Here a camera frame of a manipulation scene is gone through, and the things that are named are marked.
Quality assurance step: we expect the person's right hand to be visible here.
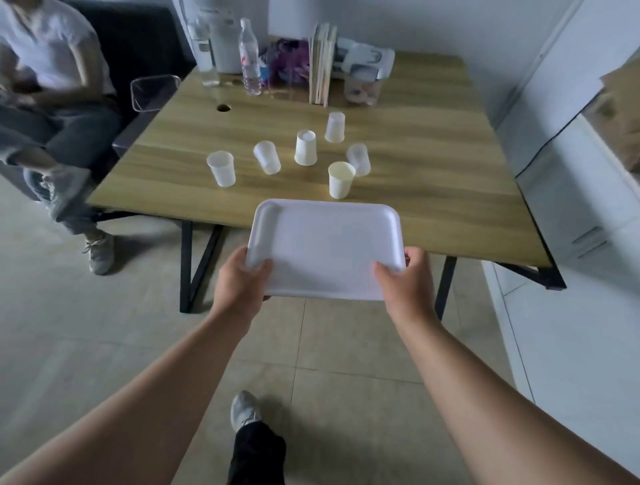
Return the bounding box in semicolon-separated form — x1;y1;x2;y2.
373;246;444;331

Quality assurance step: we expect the person's left hand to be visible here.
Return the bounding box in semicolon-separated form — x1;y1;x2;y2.
211;248;274;326

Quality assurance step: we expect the white plastic tray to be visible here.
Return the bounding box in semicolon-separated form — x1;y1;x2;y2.
245;199;407;302

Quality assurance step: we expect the person's left forearm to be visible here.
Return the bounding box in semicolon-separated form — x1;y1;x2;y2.
0;310;257;485

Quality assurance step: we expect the person's right forearm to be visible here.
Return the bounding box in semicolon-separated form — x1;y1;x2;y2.
392;319;640;485

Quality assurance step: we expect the white paper cup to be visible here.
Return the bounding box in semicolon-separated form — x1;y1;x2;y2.
328;161;357;200
324;111;346;144
294;130;318;167

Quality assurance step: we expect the person's grey shoe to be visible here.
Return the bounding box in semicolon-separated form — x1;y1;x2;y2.
82;232;116;276
230;390;264;433

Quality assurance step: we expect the person's black trouser leg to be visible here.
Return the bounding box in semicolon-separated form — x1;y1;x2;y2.
227;421;287;485

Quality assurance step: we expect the white cabinet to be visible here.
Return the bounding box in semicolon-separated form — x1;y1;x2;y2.
481;0;640;463

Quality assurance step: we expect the clear container with white lid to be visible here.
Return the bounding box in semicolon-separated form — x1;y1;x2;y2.
334;37;396;107

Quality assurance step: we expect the clear acrylic box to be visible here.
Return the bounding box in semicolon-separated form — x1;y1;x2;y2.
130;74;182;114

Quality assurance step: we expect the purple plastic bag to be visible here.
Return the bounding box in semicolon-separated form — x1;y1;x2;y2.
259;38;311;87

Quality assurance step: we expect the red label water bottle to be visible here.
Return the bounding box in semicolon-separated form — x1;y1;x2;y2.
238;18;263;96

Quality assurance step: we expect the upright stack of books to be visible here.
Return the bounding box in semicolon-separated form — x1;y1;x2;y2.
308;22;339;108

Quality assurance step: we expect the white water jug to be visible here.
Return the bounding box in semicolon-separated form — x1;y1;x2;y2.
196;0;246;75

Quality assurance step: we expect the dark upholstered chair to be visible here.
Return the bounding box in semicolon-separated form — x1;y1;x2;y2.
0;0;199;201

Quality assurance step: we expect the brown cardboard box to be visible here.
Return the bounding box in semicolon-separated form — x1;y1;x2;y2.
581;59;640;174

